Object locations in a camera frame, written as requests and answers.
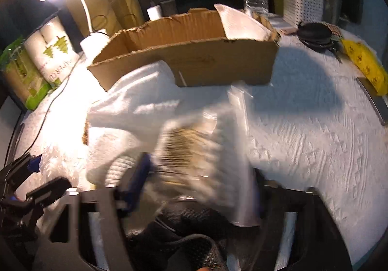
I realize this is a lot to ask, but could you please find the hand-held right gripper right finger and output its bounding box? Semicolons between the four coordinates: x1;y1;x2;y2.
254;168;354;271

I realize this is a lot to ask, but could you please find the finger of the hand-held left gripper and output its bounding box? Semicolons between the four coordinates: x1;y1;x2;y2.
0;153;42;182
26;176;73;208

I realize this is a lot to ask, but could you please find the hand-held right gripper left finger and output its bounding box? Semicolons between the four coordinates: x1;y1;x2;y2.
33;152;154;271

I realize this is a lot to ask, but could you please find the clear plastic bag with contents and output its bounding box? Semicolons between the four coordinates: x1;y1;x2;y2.
153;83;265;227

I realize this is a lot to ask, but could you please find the clear bubble wrap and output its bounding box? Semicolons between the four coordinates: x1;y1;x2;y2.
32;148;89;197

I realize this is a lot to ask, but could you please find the white towel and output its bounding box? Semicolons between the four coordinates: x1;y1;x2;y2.
86;60;232;188

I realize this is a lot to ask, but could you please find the black mesh fabric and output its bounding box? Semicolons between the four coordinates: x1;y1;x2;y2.
126;206;232;271

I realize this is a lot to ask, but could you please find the green paper towel pack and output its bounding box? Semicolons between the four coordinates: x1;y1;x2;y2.
0;16;82;110

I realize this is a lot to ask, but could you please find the brown cardboard box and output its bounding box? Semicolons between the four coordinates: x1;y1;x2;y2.
87;4;281;92

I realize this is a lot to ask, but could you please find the white charger plug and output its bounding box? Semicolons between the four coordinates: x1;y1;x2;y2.
147;7;164;21

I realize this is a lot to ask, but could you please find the black charger plug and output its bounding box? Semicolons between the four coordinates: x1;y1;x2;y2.
159;0;178;17

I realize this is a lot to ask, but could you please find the yellow printed packet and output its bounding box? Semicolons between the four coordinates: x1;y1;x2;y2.
340;39;388;96

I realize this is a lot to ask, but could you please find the white folded cloth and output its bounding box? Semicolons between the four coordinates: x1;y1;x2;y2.
214;3;274;42

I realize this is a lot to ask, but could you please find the black round zip case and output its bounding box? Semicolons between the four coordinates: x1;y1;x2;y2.
296;22;334;51

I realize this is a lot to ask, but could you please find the patterned card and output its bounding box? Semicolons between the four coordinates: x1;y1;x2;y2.
324;23;344;42

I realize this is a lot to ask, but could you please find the white perforated basket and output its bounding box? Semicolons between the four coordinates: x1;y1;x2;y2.
281;0;327;25

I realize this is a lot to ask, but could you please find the metal cup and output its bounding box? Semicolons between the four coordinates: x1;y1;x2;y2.
318;0;345;25

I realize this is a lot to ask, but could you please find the black cable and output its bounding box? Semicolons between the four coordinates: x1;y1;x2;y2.
16;54;84;155

